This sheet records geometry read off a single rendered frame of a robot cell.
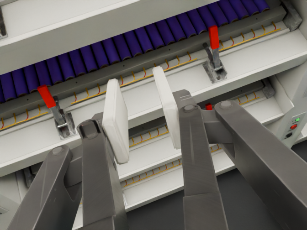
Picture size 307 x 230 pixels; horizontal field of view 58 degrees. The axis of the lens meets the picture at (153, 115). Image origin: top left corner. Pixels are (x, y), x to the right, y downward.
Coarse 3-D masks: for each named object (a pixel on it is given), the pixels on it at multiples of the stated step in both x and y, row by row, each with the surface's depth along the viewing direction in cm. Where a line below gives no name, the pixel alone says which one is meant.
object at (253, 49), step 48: (240, 0) 51; (288, 0) 49; (96, 48) 48; (144, 48) 48; (192, 48) 48; (240, 48) 48; (288, 48) 49; (0, 96) 46; (48, 96) 40; (96, 96) 47; (144, 96) 47; (192, 96) 46; (0, 144) 45; (48, 144) 44
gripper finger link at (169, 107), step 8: (160, 72) 20; (160, 80) 18; (160, 88) 17; (168, 88) 17; (160, 96) 17; (168, 96) 16; (168, 104) 15; (168, 112) 15; (176, 112) 15; (168, 120) 16; (176, 120) 15; (168, 128) 19; (176, 128) 16; (176, 136) 16; (176, 144) 16
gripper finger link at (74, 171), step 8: (72, 152) 15; (80, 152) 15; (112, 152) 16; (72, 160) 14; (80, 160) 14; (112, 160) 16; (72, 168) 14; (80, 168) 15; (64, 176) 14; (72, 176) 15; (80, 176) 15; (64, 184) 15; (72, 184) 15
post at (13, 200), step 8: (8, 176) 54; (0, 184) 50; (8, 184) 53; (16, 184) 56; (0, 192) 50; (8, 192) 52; (16, 192) 55; (0, 200) 51; (8, 200) 52; (16, 200) 54; (8, 208) 54; (16, 208) 55; (0, 216) 56; (8, 216) 57; (0, 224) 58; (8, 224) 60
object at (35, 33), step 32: (32, 0) 30; (64, 0) 30; (96, 0) 30; (128, 0) 29; (160, 0) 31; (192, 0) 33; (32, 32) 28; (64, 32) 30; (96, 32) 32; (0, 64) 30
